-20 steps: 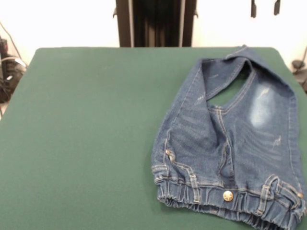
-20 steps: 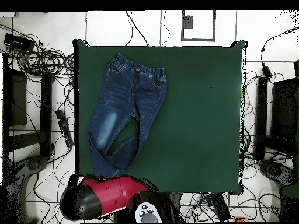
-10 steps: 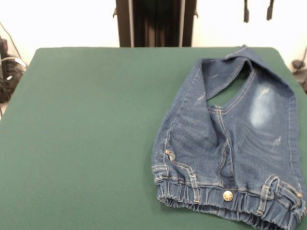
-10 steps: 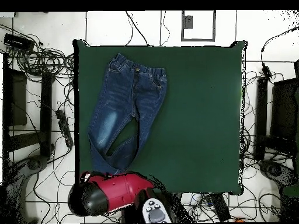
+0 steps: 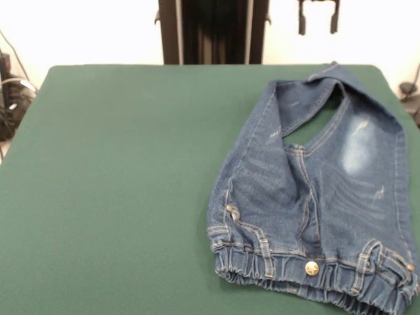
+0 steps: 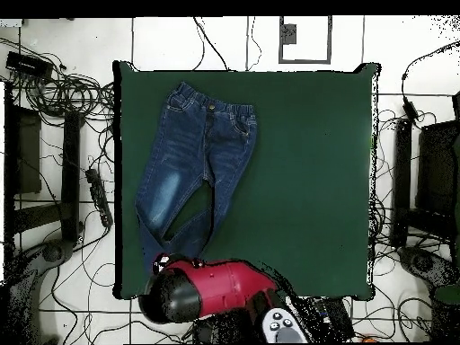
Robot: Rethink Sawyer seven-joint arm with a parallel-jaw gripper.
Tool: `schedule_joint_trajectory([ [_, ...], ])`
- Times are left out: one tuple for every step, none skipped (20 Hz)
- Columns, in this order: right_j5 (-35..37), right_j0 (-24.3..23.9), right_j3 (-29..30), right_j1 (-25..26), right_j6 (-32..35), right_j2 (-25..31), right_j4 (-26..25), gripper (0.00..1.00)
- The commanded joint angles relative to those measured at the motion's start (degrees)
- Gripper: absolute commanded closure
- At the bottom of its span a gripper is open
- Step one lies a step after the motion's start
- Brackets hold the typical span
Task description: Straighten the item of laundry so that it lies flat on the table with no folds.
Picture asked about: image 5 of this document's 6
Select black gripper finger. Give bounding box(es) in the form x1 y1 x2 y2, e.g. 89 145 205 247
329 0 341 35
297 0 308 35

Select blue denim jeans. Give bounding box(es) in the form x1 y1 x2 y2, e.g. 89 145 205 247
206 61 420 315

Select dark green table cloth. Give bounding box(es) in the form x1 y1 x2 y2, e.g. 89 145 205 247
0 64 420 315

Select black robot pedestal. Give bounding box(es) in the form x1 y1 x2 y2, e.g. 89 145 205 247
154 0 273 66

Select black floor plug with cables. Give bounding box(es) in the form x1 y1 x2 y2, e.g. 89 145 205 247
398 81 420 129

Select black equipment pile with cables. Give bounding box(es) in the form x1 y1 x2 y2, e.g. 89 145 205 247
0 51 37 142

